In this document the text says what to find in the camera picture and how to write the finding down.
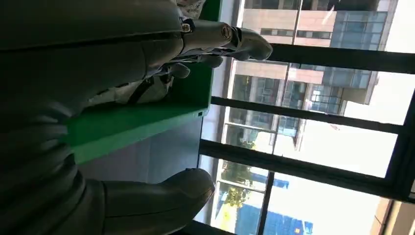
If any dark window frame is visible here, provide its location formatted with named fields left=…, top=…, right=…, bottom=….
left=175, top=43, right=415, bottom=235

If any white parcel bag red print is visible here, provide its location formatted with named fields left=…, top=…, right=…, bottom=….
left=86, top=0, right=208, bottom=108

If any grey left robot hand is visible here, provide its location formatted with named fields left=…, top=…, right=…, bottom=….
left=0, top=0, right=273, bottom=235

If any beige building outside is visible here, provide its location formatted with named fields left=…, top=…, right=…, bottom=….
left=227, top=0, right=399, bottom=153

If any green plastic crate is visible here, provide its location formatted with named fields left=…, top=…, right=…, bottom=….
left=61, top=0, right=223, bottom=165

